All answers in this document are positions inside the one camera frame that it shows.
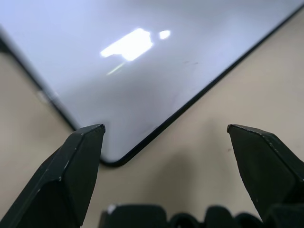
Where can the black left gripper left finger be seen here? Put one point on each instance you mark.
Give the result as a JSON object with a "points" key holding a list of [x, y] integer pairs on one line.
{"points": [[61, 180]]}

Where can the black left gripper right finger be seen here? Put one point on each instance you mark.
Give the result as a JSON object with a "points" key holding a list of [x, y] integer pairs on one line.
{"points": [[263, 166]]}

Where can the black-framed whiteboard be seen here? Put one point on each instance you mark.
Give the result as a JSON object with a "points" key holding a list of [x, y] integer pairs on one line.
{"points": [[133, 71]]}

